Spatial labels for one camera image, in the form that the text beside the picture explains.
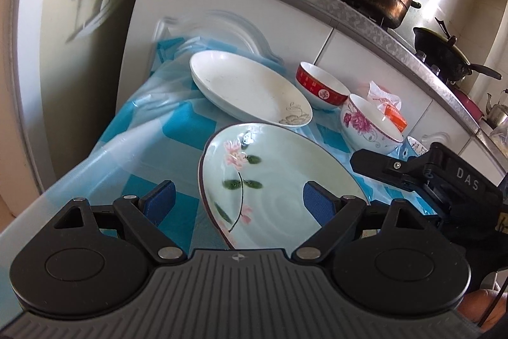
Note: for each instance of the black wok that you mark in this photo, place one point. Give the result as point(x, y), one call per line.
point(444, 49)

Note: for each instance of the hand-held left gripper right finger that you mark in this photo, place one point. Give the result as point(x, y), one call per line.
point(317, 200)

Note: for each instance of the white bowl with pink flowers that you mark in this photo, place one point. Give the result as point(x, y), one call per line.
point(363, 124)

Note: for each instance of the person's right hand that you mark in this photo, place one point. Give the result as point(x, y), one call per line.
point(478, 307)

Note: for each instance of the white plate with cartoon animals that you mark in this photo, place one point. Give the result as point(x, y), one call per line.
point(414, 146)

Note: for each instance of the orange and white tissue pack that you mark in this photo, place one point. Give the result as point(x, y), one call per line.
point(391, 106)

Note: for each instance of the white appliance with flower decal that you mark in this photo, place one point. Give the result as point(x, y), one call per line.
point(71, 25)

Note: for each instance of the red and white bowl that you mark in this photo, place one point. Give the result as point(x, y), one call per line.
point(317, 87)

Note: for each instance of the pale green flower plate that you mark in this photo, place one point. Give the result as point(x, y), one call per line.
point(278, 164)

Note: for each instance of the white oval plate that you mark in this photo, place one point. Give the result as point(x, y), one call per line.
point(246, 85)

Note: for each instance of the metal kettle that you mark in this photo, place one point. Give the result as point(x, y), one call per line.
point(496, 112)

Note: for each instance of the black gas stove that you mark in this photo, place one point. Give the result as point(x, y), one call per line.
point(420, 59)

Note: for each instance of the grey stone countertop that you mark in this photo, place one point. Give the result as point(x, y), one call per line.
point(317, 1)

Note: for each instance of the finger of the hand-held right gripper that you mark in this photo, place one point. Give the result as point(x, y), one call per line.
point(381, 166)

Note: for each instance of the blue checkered plastic tablecloth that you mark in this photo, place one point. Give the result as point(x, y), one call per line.
point(151, 140)

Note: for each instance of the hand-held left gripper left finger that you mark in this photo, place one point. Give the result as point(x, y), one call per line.
point(160, 200)

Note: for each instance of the white arched cabinet door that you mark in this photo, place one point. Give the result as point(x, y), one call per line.
point(190, 5)
point(377, 65)

